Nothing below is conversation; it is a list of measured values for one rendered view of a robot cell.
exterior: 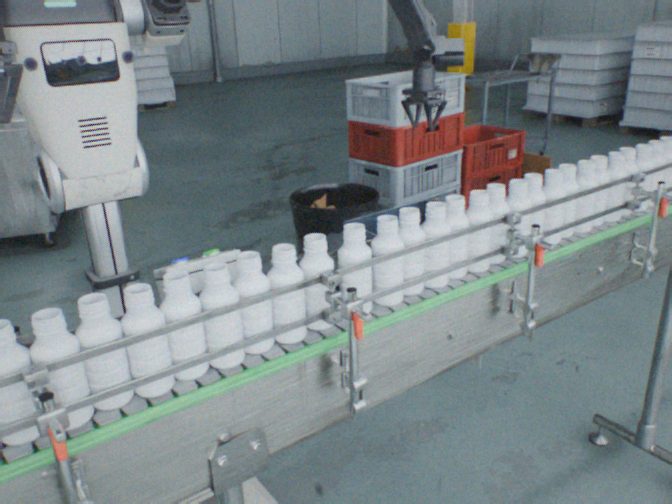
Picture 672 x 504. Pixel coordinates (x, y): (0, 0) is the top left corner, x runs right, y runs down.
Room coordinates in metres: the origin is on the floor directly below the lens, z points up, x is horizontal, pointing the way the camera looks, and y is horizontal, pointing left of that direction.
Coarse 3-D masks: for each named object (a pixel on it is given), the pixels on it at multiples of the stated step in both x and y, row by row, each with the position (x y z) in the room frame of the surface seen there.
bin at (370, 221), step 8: (424, 200) 1.82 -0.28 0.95; (392, 208) 1.74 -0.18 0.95; (400, 208) 1.76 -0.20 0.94; (424, 208) 1.81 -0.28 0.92; (368, 216) 1.69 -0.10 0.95; (376, 216) 1.71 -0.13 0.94; (424, 216) 1.81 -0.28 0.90; (344, 224) 1.64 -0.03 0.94; (368, 224) 1.69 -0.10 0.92; (376, 224) 1.71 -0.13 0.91; (368, 232) 1.55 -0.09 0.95; (376, 232) 1.71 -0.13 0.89; (480, 360) 1.28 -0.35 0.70; (480, 368) 1.28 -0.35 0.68
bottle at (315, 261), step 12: (312, 240) 0.97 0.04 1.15; (324, 240) 0.95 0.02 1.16; (312, 252) 0.94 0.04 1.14; (324, 252) 0.95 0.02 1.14; (300, 264) 0.95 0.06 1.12; (312, 264) 0.93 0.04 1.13; (324, 264) 0.93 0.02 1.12; (312, 276) 0.93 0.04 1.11; (312, 288) 0.93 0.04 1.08; (324, 288) 0.93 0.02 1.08; (312, 300) 0.93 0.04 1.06; (324, 300) 0.93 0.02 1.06; (312, 312) 0.93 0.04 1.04; (312, 324) 0.93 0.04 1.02; (324, 324) 0.93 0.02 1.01
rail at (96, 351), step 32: (480, 224) 1.13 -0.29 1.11; (576, 224) 1.31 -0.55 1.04; (384, 256) 0.99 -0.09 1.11; (480, 256) 1.13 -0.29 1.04; (288, 288) 0.88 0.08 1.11; (192, 320) 0.78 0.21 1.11; (96, 352) 0.71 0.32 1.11; (224, 352) 0.81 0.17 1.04; (0, 384) 0.64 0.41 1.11; (128, 384) 0.73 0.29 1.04; (32, 416) 0.66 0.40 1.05
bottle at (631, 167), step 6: (624, 150) 1.47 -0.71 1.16; (630, 150) 1.49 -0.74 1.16; (630, 156) 1.47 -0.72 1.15; (630, 162) 1.47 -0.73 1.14; (630, 168) 1.46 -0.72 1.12; (636, 168) 1.46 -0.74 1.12; (630, 186) 1.45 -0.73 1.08; (624, 192) 1.45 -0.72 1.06; (630, 192) 1.46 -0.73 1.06; (624, 198) 1.46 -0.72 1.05; (630, 198) 1.46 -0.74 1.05; (624, 210) 1.45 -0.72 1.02; (630, 210) 1.46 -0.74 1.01; (624, 216) 1.46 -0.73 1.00
